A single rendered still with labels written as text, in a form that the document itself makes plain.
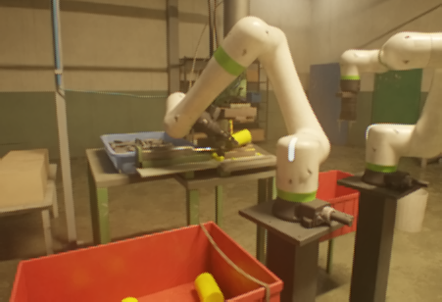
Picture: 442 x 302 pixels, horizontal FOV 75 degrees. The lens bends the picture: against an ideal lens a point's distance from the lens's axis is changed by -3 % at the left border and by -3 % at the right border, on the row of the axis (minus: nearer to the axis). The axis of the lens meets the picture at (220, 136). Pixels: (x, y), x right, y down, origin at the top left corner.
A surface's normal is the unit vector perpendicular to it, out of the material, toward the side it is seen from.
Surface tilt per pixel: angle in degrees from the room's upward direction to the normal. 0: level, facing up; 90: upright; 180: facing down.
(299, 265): 90
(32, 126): 90
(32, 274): 90
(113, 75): 90
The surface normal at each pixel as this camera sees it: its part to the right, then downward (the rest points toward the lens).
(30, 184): 0.46, 0.14
